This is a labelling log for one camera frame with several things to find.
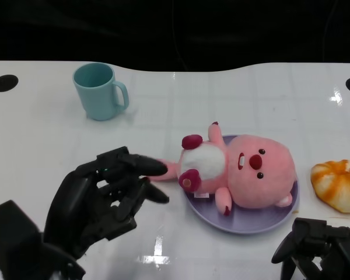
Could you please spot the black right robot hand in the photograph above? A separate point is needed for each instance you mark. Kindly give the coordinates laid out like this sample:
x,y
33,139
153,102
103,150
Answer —
x,y
335,245

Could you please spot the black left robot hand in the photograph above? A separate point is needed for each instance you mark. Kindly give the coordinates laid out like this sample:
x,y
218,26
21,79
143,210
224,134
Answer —
x,y
76,204

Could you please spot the pink plush beaver doll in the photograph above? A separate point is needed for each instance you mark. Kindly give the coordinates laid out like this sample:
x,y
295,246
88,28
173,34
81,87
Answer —
x,y
262,181

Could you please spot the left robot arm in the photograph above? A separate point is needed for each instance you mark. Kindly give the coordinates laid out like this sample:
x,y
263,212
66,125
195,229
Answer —
x,y
14,233

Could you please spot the purple plastic plate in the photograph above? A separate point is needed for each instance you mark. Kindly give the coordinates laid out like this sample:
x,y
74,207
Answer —
x,y
245,222

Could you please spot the orange and white bread toy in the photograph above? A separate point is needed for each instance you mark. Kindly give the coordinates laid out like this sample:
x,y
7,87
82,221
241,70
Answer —
x,y
338,186

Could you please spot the teal plastic mug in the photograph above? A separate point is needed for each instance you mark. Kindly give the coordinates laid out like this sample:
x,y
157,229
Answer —
x,y
96,99

